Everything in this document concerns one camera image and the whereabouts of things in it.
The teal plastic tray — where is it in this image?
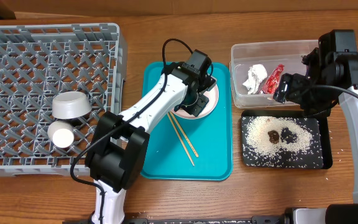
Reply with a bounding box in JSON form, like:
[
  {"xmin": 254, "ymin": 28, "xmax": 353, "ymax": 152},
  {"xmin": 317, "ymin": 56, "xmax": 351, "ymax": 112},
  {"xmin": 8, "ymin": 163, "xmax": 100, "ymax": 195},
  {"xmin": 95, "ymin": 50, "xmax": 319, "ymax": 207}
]
[{"xmin": 141, "ymin": 63, "xmax": 233, "ymax": 181}]

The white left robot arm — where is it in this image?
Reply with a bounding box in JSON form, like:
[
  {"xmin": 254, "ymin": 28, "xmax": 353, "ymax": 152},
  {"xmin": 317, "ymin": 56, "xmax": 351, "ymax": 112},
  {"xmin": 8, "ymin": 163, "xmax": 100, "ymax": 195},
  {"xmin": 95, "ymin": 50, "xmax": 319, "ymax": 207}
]
[{"xmin": 85, "ymin": 62, "xmax": 216, "ymax": 223}]

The black waste tray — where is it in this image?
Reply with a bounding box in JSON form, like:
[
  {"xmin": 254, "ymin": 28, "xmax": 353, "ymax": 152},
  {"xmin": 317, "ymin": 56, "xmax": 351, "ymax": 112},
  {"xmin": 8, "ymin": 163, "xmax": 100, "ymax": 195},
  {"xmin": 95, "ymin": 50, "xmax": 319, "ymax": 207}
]
[{"xmin": 240, "ymin": 109, "xmax": 334, "ymax": 170}]

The clear plastic waste bin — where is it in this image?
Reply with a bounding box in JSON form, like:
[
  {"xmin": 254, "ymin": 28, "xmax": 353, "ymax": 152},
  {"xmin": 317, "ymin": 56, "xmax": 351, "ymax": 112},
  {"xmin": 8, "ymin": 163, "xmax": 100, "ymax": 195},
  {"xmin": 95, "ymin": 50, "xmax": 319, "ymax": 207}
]
[{"xmin": 230, "ymin": 40, "xmax": 318, "ymax": 109}]

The wooden chopstick lower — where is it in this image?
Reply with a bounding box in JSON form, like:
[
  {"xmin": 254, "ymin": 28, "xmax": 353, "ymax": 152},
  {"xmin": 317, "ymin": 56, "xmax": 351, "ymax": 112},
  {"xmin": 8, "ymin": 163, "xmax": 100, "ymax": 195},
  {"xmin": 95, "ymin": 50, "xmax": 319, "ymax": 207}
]
[{"xmin": 167, "ymin": 113, "xmax": 195, "ymax": 167}]

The white tissue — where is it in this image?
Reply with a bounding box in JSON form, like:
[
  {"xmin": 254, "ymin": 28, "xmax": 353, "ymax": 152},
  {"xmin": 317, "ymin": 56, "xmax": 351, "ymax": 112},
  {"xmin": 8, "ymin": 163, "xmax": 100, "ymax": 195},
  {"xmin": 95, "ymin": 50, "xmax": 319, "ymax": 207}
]
[{"xmin": 242, "ymin": 64, "xmax": 267, "ymax": 95}]

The wooden chopstick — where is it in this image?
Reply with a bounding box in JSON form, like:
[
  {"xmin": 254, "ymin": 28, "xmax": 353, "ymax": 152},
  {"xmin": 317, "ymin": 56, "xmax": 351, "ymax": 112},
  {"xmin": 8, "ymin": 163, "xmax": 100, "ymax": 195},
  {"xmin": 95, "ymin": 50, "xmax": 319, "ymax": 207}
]
[
  {"xmin": 167, "ymin": 113, "xmax": 195, "ymax": 167},
  {"xmin": 169, "ymin": 111, "xmax": 199, "ymax": 158}
]

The red snack wrapper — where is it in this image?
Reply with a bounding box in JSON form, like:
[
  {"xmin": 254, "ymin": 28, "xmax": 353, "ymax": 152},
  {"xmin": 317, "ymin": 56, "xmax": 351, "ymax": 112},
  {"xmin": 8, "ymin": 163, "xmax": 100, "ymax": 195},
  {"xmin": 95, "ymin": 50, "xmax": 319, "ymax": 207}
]
[{"xmin": 260, "ymin": 64, "xmax": 285, "ymax": 94}]

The brown food scrap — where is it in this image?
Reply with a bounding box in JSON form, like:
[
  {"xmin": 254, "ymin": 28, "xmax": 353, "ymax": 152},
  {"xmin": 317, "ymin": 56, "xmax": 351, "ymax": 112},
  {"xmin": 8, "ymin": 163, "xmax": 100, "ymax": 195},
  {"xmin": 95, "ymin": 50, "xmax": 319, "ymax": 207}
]
[{"xmin": 267, "ymin": 130, "xmax": 280, "ymax": 144}]

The grey dishwasher rack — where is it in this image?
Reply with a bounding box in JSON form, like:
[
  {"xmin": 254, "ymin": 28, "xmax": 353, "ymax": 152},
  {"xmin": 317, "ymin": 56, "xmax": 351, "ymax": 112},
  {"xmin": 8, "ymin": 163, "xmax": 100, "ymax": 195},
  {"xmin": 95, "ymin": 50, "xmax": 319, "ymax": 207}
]
[{"xmin": 0, "ymin": 23, "xmax": 127, "ymax": 177}]

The small white cup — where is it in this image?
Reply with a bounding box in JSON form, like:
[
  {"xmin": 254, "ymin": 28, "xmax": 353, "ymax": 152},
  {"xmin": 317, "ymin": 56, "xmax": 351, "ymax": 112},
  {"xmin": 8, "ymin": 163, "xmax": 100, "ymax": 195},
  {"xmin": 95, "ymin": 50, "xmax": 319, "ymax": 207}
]
[{"xmin": 47, "ymin": 121, "xmax": 75, "ymax": 148}]

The grey bowl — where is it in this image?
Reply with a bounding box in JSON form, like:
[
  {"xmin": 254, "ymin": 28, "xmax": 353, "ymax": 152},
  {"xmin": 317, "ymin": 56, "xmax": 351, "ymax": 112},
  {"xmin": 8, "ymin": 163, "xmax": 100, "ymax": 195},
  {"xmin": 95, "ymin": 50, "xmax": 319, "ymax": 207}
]
[{"xmin": 52, "ymin": 91, "xmax": 92, "ymax": 119}]

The white rice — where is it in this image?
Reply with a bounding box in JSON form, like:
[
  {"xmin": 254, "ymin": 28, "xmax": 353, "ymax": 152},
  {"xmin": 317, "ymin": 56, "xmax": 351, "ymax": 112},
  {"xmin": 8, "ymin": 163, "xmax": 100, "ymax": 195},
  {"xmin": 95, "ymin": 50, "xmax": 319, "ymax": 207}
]
[{"xmin": 242, "ymin": 115, "xmax": 324, "ymax": 169}]

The wooden chopstick upper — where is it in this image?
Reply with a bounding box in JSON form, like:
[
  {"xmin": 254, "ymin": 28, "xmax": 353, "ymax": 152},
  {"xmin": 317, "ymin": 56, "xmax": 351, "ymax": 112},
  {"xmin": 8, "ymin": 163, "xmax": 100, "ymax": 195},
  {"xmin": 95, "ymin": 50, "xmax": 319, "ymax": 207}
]
[{"xmin": 169, "ymin": 111, "xmax": 199, "ymax": 158}]

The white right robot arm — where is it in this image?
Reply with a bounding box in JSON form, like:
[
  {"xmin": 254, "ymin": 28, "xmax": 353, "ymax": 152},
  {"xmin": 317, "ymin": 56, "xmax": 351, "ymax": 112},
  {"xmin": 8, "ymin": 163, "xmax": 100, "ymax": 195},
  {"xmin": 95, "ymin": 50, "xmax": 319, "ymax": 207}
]
[{"xmin": 273, "ymin": 48, "xmax": 358, "ymax": 223}]

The large pink plate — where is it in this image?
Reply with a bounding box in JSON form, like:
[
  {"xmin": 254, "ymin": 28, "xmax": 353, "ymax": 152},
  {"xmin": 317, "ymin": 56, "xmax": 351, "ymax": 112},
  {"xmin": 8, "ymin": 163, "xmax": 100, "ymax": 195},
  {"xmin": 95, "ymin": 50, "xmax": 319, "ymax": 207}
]
[{"xmin": 171, "ymin": 85, "xmax": 219, "ymax": 119}]

